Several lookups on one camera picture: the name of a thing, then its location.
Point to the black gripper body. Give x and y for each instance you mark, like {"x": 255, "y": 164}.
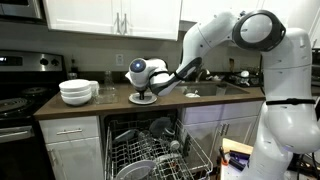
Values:
{"x": 141, "y": 91}

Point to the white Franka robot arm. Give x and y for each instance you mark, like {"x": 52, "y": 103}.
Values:
{"x": 286, "y": 83}

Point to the dark bowl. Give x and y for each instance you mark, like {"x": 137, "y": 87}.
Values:
{"x": 160, "y": 126}

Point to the clear glass container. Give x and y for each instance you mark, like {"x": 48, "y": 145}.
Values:
{"x": 106, "y": 96}

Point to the clear glass bottle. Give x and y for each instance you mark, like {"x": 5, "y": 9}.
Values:
{"x": 108, "y": 81}

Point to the clear drinking glass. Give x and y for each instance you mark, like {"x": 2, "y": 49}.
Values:
{"x": 144, "y": 136}

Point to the grey cup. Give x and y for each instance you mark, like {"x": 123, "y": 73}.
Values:
{"x": 169, "y": 132}

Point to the white mug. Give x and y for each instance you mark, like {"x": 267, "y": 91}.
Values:
{"x": 95, "y": 88}

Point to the white sink cloth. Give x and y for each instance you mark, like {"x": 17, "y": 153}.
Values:
{"x": 192, "y": 95}

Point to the chrome faucet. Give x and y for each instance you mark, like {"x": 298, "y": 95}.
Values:
{"x": 203, "y": 75}

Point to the white ceramic bowl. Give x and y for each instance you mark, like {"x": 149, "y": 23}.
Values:
{"x": 76, "y": 93}
{"x": 74, "y": 84}
{"x": 76, "y": 100}

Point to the kitchen sink basin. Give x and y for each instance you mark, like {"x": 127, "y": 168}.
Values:
{"x": 210, "y": 89}

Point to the dark glass bottle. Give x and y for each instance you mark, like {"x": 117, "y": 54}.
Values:
{"x": 74, "y": 68}

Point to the white base cabinet drawer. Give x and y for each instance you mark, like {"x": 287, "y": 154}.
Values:
{"x": 66, "y": 125}

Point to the white base cabinet door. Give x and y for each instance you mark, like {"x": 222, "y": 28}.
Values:
{"x": 78, "y": 160}

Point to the white sink base cabinet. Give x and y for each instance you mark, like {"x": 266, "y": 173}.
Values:
{"x": 230, "y": 123}

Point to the orange and black tool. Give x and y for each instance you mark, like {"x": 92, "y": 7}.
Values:
{"x": 223, "y": 156}

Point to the black dish drying rack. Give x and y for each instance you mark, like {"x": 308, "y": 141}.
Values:
{"x": 245, "y": 78}

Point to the wooden board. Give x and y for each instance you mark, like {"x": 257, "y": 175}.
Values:
{"x": 235, "y": 146}

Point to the stainless steel stove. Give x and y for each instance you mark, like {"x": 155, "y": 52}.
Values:
{"x": 20, "y": 110}

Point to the stainless steel microwave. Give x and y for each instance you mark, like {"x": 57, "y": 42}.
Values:
{"x": 20, "y": 10}

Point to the white wall outlet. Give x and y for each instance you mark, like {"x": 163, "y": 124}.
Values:
{"x": 119, "y": 59}

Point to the white double-door wall cabinet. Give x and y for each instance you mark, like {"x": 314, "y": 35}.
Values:
{"x": 83, "y": 15}

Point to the white wall cabinet over sink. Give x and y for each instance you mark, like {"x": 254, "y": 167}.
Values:
{"x": 200, "y": 10}

